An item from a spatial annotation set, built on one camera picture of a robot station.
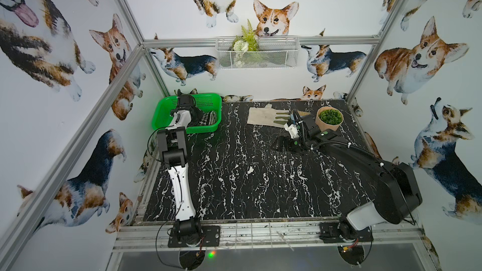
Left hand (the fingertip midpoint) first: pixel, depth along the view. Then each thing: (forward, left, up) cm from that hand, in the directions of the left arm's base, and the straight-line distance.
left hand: (203, 112), depth 110 cm
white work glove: (0, -38, -4) cm, 38 cm away
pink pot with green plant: (-11, -69, +6) cm, 70 cm away
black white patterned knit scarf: (-7, -5, +3) cm, 9 cm away
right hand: (-31, -39, +11) cm, 51 cm away
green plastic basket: (+14, +1, -6) cm, 16 cm away
